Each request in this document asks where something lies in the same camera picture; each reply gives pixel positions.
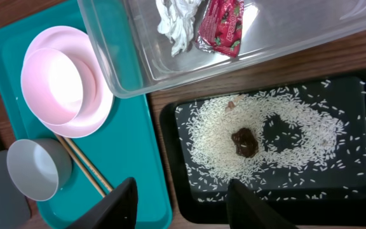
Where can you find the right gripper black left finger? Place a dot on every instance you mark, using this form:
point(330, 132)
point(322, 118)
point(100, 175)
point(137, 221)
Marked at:
point(118, 209)

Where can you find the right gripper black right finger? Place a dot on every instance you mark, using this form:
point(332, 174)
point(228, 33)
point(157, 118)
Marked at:
point(246, 210)

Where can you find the brown food scrap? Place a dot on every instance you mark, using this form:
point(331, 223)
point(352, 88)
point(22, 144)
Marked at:
point(245, 142)

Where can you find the white rice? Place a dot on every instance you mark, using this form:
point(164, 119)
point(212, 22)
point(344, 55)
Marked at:
point(311, 137)

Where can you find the grey bowl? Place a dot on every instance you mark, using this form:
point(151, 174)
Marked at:
point(38, 167)

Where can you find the small pink plate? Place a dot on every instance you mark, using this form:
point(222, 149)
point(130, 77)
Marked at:
point(57, 87)

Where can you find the red snack wrapper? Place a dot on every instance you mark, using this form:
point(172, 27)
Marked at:
point(221, 28)

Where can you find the white tissue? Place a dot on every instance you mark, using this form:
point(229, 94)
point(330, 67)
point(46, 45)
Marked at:
point(177, 22)

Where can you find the black waste tray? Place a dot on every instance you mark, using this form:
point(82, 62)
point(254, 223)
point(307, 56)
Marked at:
point(347, 212)

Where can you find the clear plastic waste bin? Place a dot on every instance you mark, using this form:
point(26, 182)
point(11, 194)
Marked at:
point(147, 45)

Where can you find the teal plastic tray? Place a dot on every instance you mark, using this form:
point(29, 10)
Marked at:
point(124, 146)

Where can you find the wooden chopstick upper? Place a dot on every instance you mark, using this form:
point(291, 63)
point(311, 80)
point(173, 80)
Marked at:
point(91, 166)

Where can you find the wooden chopstick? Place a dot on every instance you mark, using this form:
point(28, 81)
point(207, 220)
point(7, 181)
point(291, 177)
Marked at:
point(84, 168)
point(91, 166)

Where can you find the wooden chopstick lower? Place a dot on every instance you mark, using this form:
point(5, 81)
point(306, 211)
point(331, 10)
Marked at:
point(84, 168)

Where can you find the large pink plate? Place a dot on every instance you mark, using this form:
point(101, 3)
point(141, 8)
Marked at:
point(73, 41)

